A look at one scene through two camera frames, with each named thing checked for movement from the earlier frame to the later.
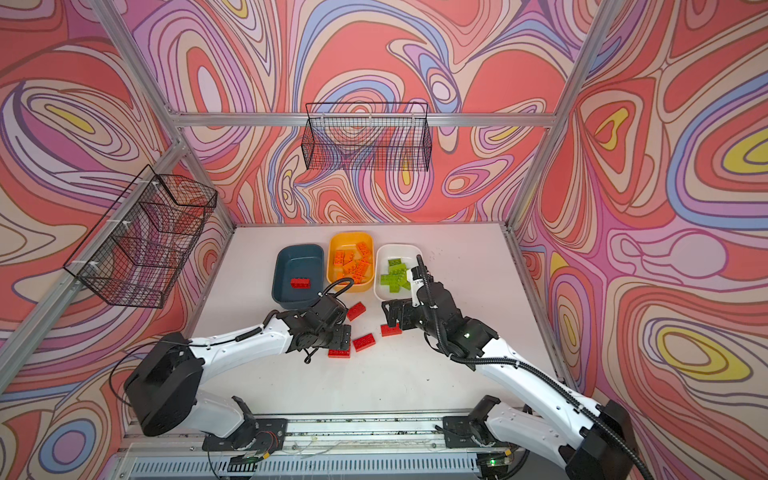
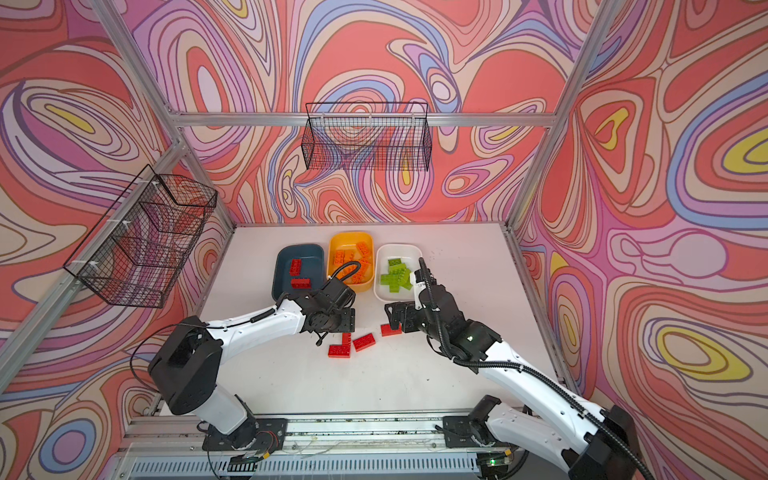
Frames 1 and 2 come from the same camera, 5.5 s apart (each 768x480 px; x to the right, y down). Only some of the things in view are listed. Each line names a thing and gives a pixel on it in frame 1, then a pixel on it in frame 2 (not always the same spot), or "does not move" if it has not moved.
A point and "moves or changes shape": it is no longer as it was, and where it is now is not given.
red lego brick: (356, 311) moves or changes shape
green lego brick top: (398, 270) does not move
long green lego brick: (392, 279) does not move
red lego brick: (300, 283) does not move
